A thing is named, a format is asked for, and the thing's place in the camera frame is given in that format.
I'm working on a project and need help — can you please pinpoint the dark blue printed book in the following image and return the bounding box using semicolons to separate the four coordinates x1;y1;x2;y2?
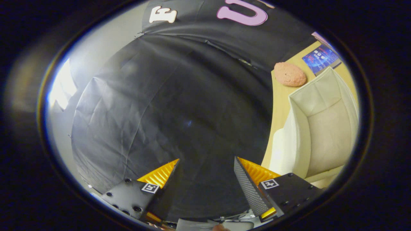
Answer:
302;44;342;77

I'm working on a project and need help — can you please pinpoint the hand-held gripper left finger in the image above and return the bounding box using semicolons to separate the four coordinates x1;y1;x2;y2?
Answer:
101;158;180;225

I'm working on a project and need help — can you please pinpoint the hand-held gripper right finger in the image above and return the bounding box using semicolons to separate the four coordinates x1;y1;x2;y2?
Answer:
234;156;325;223

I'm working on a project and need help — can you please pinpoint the cream fabric storage box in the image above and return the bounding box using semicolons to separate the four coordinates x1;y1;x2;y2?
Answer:
268;67;359;189

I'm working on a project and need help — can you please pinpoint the orange fuzzy sponge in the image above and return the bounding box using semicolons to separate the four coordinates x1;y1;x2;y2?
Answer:
274;62;307;87

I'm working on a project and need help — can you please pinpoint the pink cover book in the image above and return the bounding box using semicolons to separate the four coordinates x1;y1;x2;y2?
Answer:
311;31;335;49

